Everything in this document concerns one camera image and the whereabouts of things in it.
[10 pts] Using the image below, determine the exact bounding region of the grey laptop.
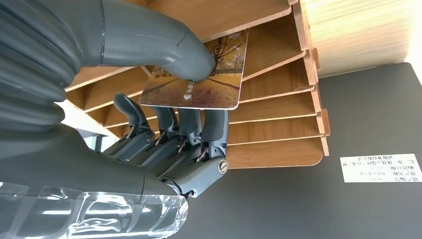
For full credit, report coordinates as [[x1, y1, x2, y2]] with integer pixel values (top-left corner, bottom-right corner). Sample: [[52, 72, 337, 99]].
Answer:
[[171, 62, 422, 239]]

